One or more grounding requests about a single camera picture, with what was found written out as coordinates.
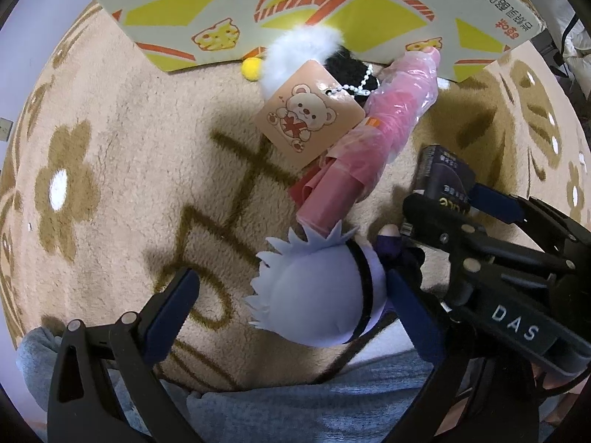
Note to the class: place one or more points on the white quilted duvet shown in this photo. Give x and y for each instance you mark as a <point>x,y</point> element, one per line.
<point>578,50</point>

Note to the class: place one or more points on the person's grey clothing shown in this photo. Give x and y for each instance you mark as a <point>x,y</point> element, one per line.
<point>277,410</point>

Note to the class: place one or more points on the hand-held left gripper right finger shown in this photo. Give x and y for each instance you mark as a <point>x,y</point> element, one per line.
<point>418,323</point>

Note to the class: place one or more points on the bear print paper tag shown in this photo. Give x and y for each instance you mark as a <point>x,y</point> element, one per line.
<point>304,115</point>

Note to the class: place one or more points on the pink plastic-wrapped packet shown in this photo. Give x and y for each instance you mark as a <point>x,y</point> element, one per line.
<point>392,115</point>

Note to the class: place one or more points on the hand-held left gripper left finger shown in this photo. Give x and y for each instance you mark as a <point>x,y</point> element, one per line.
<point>171,314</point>

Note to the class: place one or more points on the small yellow pompom ball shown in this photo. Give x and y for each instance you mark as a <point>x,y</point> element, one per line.
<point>252,69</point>

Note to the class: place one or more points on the white-haired plush doll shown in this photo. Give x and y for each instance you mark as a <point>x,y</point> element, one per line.
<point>314,295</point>

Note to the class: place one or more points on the small dark box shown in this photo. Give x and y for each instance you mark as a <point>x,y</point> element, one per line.
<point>443,170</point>

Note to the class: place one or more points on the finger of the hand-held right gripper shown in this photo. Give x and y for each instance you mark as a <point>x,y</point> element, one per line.
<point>438,226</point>
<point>496,203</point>

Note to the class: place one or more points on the white wall socket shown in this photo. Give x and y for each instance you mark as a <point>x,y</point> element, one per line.
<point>5,130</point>

